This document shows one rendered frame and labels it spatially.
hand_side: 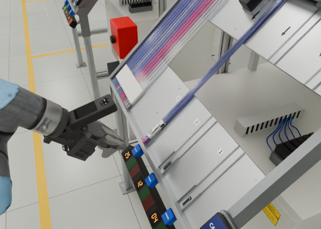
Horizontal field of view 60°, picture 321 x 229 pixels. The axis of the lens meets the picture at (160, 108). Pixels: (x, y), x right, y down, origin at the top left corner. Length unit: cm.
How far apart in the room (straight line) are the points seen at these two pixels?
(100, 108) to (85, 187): 103
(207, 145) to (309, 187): 37
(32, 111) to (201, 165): 38
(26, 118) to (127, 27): 85
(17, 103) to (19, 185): 120
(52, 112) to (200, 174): 35
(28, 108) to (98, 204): 102
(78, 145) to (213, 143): 31
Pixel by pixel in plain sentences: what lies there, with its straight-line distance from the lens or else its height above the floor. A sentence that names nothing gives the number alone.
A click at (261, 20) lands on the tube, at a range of 76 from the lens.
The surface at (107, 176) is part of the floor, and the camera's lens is 166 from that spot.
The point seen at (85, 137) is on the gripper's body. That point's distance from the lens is 68.
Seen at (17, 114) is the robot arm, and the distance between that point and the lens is 61.
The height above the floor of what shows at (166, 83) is 82.
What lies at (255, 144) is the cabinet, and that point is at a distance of 98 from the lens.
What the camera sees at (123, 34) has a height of 75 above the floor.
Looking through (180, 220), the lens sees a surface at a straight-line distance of 64.
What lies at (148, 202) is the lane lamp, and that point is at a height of 66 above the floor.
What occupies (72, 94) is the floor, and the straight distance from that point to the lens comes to 232.
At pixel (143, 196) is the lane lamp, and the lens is 76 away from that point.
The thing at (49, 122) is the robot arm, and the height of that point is 90.
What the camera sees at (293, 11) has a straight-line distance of 75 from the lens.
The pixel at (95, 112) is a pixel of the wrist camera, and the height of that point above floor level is 89.
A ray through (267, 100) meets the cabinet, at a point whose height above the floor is 62.
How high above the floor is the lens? 128
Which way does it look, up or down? 38 degrees down
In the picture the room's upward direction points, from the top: straight up
